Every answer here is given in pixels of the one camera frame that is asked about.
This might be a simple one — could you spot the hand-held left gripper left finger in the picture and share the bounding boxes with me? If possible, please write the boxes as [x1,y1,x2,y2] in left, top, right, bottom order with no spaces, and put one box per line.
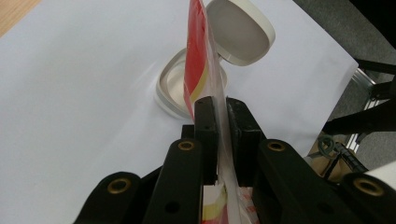
[192,95,219,186]

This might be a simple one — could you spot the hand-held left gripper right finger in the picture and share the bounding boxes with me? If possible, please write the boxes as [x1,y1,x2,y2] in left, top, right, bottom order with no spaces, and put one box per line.
[225,96,268,189]

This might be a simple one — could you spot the white and red refill pouch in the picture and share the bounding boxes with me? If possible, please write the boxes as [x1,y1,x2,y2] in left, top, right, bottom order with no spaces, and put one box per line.
[182,0,261,224]

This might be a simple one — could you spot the clear container with white lid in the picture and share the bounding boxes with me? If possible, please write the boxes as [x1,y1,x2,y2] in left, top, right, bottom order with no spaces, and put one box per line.
[154,0,276,121]

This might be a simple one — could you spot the black metal stand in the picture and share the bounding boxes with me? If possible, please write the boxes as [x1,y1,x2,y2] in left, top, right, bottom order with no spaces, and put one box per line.
[321,58,396,136]

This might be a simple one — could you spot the white paper sheet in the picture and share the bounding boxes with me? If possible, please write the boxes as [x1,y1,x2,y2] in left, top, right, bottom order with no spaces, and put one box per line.
[0,0,360,224]

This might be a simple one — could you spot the black floor cables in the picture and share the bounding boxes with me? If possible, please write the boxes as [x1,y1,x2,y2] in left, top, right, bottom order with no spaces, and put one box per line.
[317,133,370,181]

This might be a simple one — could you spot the aluminium floor rail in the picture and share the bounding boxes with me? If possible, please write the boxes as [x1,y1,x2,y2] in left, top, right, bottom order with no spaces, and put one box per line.
[342,67,396,153]

